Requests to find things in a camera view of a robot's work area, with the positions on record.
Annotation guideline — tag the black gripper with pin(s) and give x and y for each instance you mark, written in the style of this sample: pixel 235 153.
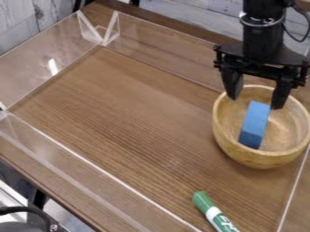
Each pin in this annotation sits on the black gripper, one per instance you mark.
pixel 262 56

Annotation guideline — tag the blue rectangular block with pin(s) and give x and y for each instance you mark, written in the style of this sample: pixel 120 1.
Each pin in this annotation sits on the blue rectangular block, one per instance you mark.
pixel 254 125

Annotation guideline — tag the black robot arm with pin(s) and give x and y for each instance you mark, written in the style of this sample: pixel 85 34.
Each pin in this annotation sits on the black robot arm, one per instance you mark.
pixel 268 12

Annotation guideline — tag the brown wooden bowl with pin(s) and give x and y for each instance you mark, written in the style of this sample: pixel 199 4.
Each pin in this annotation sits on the brown wooden bowl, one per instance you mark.
pixel 286 134

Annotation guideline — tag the green dry erase marker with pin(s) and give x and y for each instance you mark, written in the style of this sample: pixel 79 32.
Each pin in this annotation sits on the green dry erase marker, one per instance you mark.
pixel 218 219

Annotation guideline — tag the clear acrylic tray wall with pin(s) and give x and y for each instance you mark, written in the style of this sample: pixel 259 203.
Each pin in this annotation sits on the clear acrylic tray wall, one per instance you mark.
pixel 105 124

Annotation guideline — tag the black table leg frame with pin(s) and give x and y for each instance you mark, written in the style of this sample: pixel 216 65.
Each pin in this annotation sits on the black table leg frame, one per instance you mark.
pixel 21 205

